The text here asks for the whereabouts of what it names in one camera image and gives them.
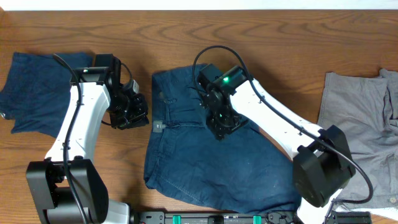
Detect grey button shirt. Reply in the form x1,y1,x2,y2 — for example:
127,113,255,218
318,68,397,219

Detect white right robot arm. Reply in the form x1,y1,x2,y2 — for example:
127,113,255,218
196,64,356,223

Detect dark blue denim shorts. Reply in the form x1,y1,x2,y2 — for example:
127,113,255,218
144,67,301,214

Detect folded navy blue garment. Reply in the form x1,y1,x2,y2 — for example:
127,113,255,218
0,51,94,139

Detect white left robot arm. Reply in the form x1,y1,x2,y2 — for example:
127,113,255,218
26,67,149,223

